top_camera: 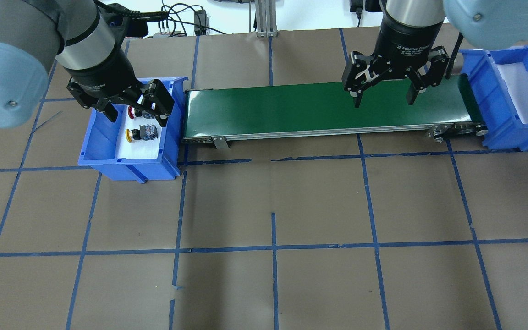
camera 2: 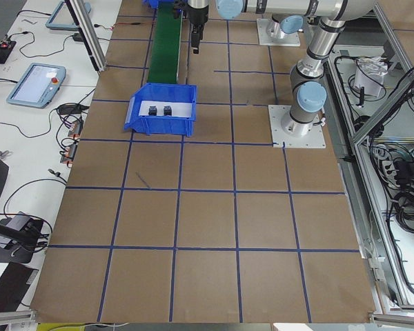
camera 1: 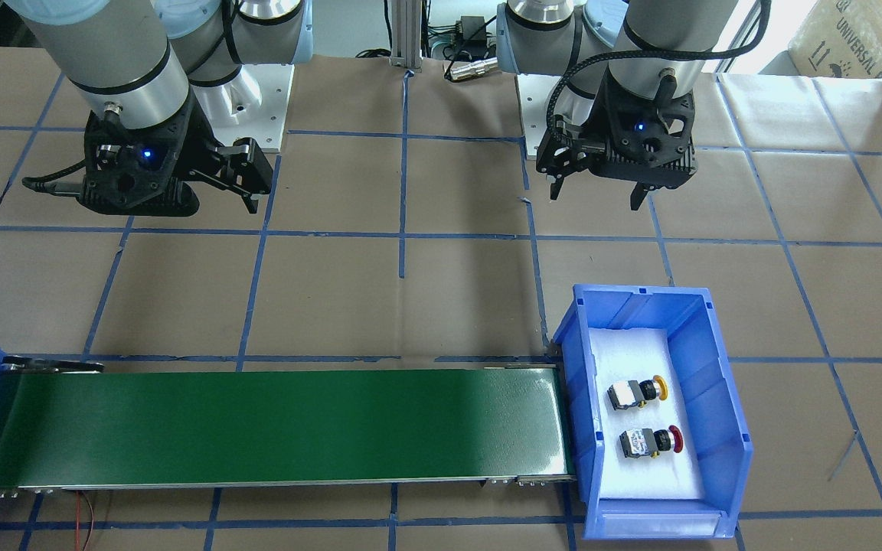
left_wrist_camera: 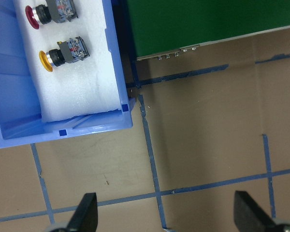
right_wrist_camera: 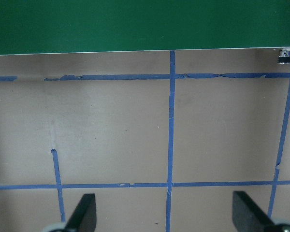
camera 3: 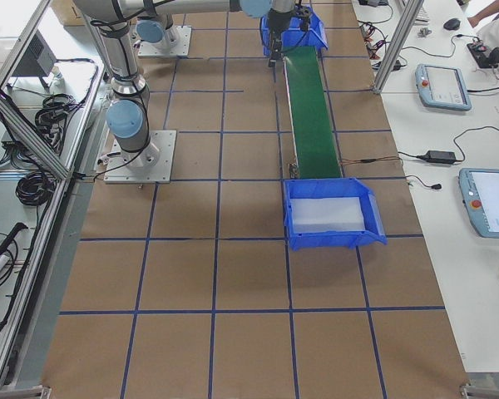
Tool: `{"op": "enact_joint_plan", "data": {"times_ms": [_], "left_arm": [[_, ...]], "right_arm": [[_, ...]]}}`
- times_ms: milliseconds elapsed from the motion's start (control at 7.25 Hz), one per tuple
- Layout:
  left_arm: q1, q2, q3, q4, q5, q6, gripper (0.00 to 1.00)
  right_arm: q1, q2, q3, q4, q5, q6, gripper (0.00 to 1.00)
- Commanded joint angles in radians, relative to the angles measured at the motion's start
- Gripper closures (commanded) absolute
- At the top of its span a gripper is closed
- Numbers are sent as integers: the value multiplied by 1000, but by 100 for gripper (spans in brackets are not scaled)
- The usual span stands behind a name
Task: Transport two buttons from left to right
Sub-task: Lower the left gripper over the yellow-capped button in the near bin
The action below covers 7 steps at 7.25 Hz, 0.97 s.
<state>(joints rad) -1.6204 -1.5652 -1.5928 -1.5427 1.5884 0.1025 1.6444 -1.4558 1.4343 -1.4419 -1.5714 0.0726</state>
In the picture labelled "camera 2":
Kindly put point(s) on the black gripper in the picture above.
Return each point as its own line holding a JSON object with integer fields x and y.
{"x": 197, "y": 14}

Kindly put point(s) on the far blue bin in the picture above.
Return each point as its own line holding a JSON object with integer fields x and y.
{"x": 151, "y": 3}

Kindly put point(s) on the green conveyor belt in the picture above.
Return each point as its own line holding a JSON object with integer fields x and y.
{"x": 164, "y": 61}

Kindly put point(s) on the blue plastic bin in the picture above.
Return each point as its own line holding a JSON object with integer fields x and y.
{"x": 161, "y": 124}

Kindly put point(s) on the white foam pad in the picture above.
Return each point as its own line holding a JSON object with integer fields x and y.
{"x": 175, "y": 109}

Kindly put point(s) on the black button block right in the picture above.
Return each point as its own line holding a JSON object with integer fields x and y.
{"x": 167, "y": 111}

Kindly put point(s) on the black button block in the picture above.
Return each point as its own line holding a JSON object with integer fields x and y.
{"x": 167, "y": 111}
{"x": 152, "y": 111}

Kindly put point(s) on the black button block left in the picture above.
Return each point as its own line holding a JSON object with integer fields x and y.
{"x": 152, "y": 111}

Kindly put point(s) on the far teach pendant tablet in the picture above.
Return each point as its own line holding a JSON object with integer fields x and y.
{"x": 61, "y": 19}

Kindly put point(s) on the teach pendant tablet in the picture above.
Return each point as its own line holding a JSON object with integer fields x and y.
{"x": 38, "y": 85}
{"x": 61, "y": 19}

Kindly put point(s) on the near teach pendant tablet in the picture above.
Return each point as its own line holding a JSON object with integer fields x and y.
{"x": 38, "y": 85}

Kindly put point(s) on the white crumpled bag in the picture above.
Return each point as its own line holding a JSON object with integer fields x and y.
{"x": 369, "y": 75}

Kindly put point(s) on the black monitor stand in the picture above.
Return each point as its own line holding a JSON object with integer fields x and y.
{"x": 20, "y": 234}

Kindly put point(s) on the aluminium frame post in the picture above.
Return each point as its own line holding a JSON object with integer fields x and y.
{"x": 87, "y": 32}

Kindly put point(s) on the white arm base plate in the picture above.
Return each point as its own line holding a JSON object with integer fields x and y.
{"x": 288, "y": 134}

